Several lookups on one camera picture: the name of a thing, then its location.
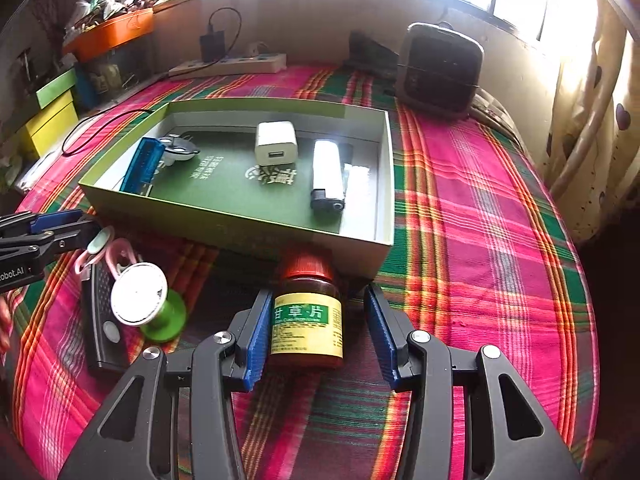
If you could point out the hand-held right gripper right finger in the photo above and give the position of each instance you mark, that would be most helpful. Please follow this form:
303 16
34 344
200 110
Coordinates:
382 335

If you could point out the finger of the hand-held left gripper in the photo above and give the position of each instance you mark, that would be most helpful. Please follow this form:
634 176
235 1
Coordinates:
55 221
75 237

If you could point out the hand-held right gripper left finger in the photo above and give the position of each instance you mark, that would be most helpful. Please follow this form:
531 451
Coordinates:
257 345

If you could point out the brown bottle with red cap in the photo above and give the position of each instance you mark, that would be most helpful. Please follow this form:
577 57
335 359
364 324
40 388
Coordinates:
305 320

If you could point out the green spool with white top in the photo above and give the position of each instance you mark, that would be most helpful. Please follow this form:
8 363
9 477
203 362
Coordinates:
137 295

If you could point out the blue transparent case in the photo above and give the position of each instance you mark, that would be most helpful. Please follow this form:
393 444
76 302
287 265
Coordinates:
142 165

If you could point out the black remote-like device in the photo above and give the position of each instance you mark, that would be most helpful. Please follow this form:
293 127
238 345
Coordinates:
107 345

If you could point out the green cardboard box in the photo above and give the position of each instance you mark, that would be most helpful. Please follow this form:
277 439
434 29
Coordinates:
210 185

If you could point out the white lighter with black cap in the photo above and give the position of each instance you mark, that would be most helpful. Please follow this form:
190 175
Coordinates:
327 165

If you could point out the white charger plug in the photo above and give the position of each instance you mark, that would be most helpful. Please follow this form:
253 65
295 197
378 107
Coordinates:
275 142

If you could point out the white paper sheet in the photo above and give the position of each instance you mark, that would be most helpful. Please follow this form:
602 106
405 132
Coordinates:
35 172

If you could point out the yellow box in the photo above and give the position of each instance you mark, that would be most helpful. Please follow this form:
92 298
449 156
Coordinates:
50 127

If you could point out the green and white box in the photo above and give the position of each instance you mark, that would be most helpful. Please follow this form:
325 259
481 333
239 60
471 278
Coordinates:
55 89

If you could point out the blue container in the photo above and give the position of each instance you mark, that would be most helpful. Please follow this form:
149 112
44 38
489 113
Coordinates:
86 85

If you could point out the plaid blanket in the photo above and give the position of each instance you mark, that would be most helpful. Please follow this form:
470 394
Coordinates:
475 210

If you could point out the orange plastic tray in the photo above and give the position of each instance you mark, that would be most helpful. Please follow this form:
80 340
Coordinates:
115 35

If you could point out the dry twig bunch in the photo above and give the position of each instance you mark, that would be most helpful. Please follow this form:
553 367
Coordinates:
55 15

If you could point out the heap of mixed clutter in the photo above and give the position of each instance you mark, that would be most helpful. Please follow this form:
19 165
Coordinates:
105 7

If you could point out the black power adapter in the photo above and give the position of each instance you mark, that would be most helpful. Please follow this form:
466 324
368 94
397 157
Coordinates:
212 47

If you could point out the white power strip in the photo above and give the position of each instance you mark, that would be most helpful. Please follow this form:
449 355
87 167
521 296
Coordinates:
240 64

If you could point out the dark wedge-shaped object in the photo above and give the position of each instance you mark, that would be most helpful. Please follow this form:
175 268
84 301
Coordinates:
372 55

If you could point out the heart print curtain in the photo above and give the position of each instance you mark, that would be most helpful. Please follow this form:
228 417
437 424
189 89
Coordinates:
615 110

